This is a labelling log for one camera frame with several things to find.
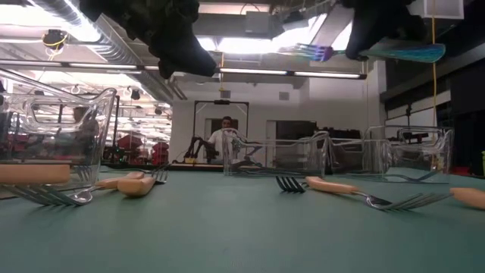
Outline yellow hanging cable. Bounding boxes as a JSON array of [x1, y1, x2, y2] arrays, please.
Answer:
[[430, 14, 438, 128]]

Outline iridescent rainbow fork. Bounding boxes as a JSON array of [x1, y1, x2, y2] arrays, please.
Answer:
[[277, 36, 447, 64], [386, 171, 443, 184]]

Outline ceiling cable reel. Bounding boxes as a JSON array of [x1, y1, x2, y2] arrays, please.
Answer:
[[40, 28, 70, 61]]

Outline long LED light bar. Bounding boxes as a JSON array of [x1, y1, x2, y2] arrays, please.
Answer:
[[0, 58, 368, 80]]

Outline person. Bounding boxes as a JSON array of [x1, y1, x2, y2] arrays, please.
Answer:
[[71, 105, 100, 152], [207, 115, 238, 162]]

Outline clear plastic bin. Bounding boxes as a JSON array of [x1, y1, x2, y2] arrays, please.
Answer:
[[329, 125, 455, 185], [221, 127, 332, 178], [0, 67, 117, 206]]

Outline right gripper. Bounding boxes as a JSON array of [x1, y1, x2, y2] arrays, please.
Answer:
[[340, 0, 429, 61]]

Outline black metal fork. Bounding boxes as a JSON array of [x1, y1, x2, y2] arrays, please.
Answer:
[[275, 175, 308, 194]]

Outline red tool cabinet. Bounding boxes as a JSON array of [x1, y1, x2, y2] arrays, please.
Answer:
[[116, 134, 145, 162], [151, 140, 171, 166]]

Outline white ceiling box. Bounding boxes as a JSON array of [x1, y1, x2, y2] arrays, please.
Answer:
[[423, 0, 465, 20]]

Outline grey ceiling air unit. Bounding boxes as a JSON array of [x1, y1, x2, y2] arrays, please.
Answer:
[[244, 10, 274, 36]]

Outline silver ceiling duct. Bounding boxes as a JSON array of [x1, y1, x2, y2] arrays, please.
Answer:
[[22, 0, 183, 66]]

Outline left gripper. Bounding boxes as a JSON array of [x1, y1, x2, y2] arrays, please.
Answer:
[[79, 0, 217, 80]]

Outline black doorway frame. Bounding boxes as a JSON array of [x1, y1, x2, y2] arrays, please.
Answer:
[[192, 99, 250, 162]]

